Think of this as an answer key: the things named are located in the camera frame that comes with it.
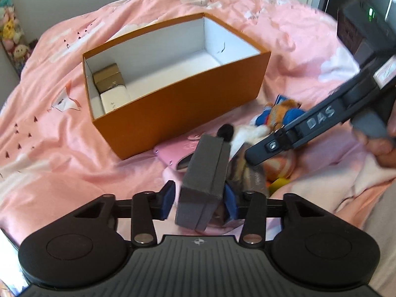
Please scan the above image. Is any dark grey box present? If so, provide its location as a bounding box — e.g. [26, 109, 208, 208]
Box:
[175, 135, 230, 231]

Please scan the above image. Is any white plush with black pompom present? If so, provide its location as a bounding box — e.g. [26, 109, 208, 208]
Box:
[217, 123, 296, 182]

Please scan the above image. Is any brown plush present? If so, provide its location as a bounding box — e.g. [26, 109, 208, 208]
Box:
[251, 95, 305, 131]

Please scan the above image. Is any gold cardboard box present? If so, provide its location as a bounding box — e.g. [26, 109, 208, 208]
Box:
[93, 63, 125, 93]

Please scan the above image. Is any pink mini backpack pouch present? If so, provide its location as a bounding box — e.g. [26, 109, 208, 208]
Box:
[271, 137, 395, 227]

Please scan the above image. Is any person's right hand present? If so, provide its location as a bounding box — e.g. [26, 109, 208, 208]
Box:
[353, 104, 396, 169]

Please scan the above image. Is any pink printed bed duvet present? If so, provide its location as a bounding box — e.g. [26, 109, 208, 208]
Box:
[0, 0, 396, 242]

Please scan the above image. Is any orange cardboard storage box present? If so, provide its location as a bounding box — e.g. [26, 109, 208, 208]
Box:
[83, 13, 271, 160]

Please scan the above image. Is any stuffed toys pile in corner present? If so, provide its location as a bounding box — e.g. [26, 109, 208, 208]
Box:
[0, 0, 32, 76]

